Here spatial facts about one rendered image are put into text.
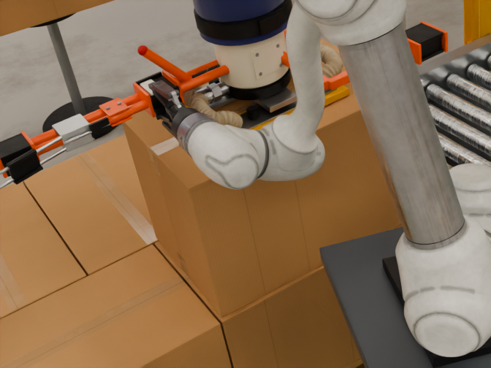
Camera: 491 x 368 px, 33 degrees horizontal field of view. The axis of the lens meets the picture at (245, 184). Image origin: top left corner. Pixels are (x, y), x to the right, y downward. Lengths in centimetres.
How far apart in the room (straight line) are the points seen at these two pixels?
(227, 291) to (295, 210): 26
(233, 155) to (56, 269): 93
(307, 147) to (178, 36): 312
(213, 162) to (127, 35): 334
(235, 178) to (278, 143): 14
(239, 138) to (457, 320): 55
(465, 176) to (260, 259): 65
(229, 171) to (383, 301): 43
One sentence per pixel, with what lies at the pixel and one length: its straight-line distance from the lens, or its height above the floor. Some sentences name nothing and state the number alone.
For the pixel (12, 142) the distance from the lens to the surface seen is 187.
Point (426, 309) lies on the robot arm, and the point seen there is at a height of 100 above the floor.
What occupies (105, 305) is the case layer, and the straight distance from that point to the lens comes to 221.
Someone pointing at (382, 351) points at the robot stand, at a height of 75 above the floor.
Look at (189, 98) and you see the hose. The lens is 198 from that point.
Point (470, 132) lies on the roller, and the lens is 260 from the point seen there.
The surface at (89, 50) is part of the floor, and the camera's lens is 485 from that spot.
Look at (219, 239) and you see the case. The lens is 194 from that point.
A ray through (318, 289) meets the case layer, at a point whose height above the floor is 48.
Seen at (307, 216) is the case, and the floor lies 72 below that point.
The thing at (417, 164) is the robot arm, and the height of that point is 122.
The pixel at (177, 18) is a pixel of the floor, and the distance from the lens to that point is 497.
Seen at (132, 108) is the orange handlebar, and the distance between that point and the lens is 189.
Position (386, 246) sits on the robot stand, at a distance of 189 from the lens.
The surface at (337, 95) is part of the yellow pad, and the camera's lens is 202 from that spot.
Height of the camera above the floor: 199
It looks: 35 degrees down
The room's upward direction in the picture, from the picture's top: 12 degrees counter-clockwise
